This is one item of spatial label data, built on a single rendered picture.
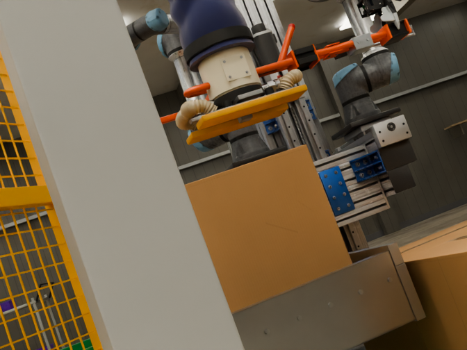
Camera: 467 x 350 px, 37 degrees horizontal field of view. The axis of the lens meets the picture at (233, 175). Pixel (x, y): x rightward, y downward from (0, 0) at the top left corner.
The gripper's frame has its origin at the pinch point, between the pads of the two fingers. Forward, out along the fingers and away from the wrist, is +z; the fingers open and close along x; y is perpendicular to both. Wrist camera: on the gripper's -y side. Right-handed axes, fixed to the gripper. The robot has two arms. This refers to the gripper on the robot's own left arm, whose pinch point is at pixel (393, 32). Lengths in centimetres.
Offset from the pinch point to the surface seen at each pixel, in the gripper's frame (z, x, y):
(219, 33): -12, 13, 62
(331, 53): 1.7, 3.9, 26.3
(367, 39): 1.1, 4.0, 12.3
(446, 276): 75, 44, 39
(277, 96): 13, 16, 53
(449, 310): 84, 39, 39
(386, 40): 2.6, 1.8, 4.7
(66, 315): 49, -1051, 159
